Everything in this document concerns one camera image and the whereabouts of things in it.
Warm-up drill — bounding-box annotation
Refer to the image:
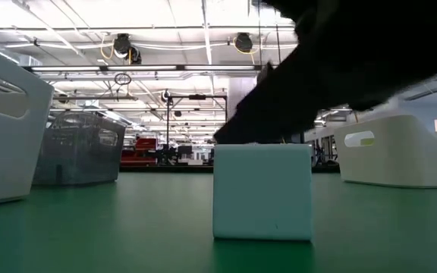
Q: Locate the black metal gantry frame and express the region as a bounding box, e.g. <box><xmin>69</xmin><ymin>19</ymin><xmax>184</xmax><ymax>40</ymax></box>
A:
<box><xmin>165</xmin><ymin>94</ymin><xmax>229</xmax><ymax>153</ymax></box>

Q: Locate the white plastic bin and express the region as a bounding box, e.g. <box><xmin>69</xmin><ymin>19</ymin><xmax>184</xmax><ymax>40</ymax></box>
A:
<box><xmin>334</xmin><ymin>115</ymin><xmax>437</xmax><ymax>190</ymax></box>

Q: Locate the red tool cabinet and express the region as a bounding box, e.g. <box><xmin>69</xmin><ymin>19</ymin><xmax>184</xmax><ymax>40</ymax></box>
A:
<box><xmin>121</xmin><ymin>136</ymin><xmax>159</xmax><ymax>167</ymax></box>

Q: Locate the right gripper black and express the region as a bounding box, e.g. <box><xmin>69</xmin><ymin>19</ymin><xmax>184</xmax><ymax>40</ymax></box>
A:
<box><xmin>263</xmin><ymin>0</ymin><xmax>437</xmax><ymax>111</ymax></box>

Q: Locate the pale mint cube block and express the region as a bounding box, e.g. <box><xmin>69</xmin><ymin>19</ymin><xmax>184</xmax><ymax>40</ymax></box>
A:
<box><xmin>212</xmin><ymin>143</ymin><xmax>313</xmax><ymax>242</ymax></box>

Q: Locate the dark smoky plastic bin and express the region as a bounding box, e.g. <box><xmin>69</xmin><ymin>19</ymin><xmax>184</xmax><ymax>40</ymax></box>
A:
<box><xmin>32</xmin><ymin>110</ymin><xmax>127</xmax><ymax>187</ymax></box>

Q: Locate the grey-white plastic bin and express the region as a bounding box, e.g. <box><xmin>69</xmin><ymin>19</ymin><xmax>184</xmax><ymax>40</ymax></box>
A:
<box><xmin>0</xmin><ymin>39</ymin><xmax>55</xmax><ymax>208</ymax></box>

